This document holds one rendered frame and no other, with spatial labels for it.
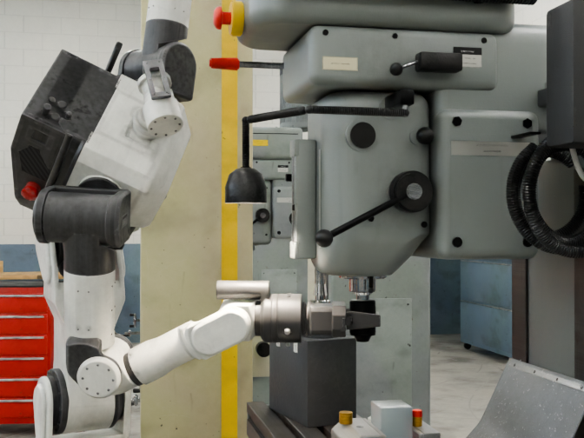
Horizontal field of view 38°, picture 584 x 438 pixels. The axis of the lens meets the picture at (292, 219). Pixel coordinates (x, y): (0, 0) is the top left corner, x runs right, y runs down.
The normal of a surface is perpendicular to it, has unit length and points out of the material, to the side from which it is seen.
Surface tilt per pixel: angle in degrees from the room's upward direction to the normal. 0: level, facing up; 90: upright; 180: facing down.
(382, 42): 90
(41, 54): 90
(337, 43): 90
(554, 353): 90
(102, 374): 104
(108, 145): 57
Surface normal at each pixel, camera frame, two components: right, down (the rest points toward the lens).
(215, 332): -0.05, 0.19
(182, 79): 0.76, 0.00
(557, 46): -0.98, 0.00
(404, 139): 0.21, -0.01
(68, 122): 0.43, -0.54
